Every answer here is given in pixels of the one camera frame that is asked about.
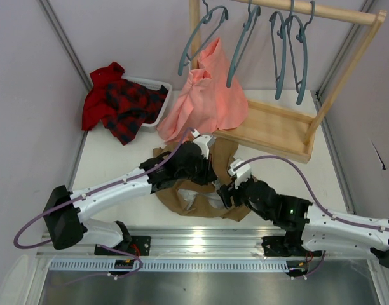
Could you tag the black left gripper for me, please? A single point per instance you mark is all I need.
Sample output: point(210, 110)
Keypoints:
point(208, 169)

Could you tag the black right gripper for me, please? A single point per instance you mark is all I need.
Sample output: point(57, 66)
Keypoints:
point(232, 191)

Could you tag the tan pleated skirt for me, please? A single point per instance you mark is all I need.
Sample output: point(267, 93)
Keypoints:
point(189, 199)

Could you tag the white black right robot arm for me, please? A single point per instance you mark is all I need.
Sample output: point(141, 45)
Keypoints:
point(309, 230)

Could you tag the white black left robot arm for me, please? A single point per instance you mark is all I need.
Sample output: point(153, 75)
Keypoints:
point(69, 214)

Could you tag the pink pleated skirt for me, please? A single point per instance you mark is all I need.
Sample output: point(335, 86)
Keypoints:
point(205, 103)

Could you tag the blue hanger with pink skirt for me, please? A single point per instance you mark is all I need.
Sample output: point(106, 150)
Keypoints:
point(199, 14)

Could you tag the wooden clothes rack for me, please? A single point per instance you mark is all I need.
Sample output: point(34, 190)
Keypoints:
point(289, 133)

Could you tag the white plastic basket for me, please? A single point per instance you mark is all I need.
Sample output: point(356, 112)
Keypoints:
point(149, 97)

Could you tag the red plaid garment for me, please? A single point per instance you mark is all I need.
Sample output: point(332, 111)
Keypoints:
point(107, 103)

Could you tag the white round object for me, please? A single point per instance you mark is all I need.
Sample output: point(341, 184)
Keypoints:
point(18, 280)

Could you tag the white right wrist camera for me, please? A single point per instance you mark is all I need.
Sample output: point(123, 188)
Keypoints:
point(239, 171)

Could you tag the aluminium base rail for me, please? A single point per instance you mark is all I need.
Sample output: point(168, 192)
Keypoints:
point(196, 243)

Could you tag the white slotted cable duct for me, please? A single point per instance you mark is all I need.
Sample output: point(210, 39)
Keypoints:
point(173, 265)

